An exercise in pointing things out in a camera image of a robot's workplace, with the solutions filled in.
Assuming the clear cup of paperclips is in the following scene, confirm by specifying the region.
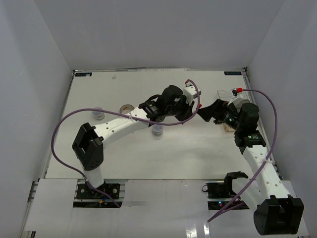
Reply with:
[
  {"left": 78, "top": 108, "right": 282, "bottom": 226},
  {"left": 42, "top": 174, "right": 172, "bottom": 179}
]
[{"left": 152, "top": 124, "right": 163, "bottom": 136}]

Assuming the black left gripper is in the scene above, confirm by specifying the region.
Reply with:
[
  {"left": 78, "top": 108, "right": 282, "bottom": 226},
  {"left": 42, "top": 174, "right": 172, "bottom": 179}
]
[{"left": 165, "top": 94, "right": 194, "bottom": 123}]

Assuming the clear tiered desk organizer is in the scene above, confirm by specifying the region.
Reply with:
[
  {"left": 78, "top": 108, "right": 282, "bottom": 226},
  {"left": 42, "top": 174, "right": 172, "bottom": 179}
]
[{"left": 217, "top": 90, "right": 250, "bottom": 130}]

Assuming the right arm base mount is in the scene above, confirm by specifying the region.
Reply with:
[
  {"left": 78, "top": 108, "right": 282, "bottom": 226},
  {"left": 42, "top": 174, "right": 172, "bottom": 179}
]
[{"left": 202, "top": 181, "right": 236, "bottom": 211}]

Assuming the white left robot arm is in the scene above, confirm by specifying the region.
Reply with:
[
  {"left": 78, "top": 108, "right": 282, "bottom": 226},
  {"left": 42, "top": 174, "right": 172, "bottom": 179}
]
[{"left": 72, "top": 84, "right": 201, "bottom": 198}]

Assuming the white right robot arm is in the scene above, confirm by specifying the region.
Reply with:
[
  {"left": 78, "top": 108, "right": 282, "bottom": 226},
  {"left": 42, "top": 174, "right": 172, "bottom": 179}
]
[{"left": 198, "top": 99, "right": 304, "bottom": 236}]

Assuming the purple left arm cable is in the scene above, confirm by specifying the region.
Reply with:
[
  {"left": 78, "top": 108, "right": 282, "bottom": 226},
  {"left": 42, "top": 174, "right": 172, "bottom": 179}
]
[{"left": 51, "top": 79, "right": 202, "bottom": 208}]

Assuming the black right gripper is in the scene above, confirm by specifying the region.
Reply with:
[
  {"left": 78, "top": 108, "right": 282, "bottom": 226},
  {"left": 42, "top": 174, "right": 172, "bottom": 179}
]
[{"left": 196, "top": 99, "right": 243, "bottom": 131}]

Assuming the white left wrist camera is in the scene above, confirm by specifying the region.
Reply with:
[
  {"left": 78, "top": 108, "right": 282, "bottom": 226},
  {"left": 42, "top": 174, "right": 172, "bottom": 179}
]
[{"left": 182, "top": 85, "right": 201, "bottom": 104}]

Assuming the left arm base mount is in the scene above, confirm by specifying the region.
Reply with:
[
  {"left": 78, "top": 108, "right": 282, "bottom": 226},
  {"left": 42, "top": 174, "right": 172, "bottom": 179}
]
[{"left": 73, "top": 182, "right": 124, "bottom": 208}]

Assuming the large clear tape roll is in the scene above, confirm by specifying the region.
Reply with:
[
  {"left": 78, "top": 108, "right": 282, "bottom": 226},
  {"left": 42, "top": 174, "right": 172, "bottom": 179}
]
[{"left": 119, "top": 104, "right": 135, "bottom": 115}]

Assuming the blue label sticker right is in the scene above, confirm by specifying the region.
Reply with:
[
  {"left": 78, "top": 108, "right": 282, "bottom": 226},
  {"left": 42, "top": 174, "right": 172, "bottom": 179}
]
[{"left": 224, "top": 71, "right": 242, "bottom": 76}]

